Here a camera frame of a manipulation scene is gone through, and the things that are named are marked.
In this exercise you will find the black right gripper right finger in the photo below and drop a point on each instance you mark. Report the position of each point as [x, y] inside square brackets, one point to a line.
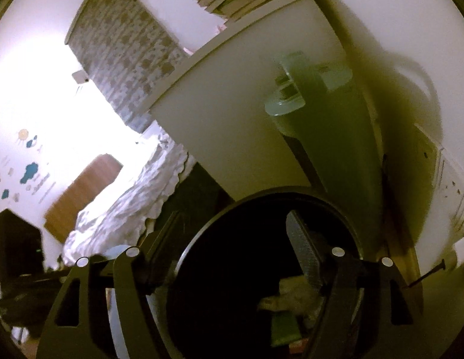
[365, 308]

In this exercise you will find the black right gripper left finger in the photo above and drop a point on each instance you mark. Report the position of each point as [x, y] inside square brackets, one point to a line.
[78, 325]

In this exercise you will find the black round trash bin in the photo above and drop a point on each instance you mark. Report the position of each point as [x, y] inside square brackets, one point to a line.
[239, 290]

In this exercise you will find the brown wooden headboard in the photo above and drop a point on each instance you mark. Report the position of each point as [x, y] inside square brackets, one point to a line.
[60, 218]

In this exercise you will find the white ruffled bed duvet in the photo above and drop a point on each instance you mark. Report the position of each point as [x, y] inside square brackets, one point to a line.
[117, 215]

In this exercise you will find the light green air purifier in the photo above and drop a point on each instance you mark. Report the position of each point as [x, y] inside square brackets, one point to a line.
[320, 106]

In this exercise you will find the white nightstand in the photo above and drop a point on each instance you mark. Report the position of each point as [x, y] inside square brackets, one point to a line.
[213, 102]

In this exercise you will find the patterned grey curtain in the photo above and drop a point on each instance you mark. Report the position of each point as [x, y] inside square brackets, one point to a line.
[125, 51]

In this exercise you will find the white wall socket panel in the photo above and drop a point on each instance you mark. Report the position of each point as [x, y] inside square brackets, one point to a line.
[447, 178]

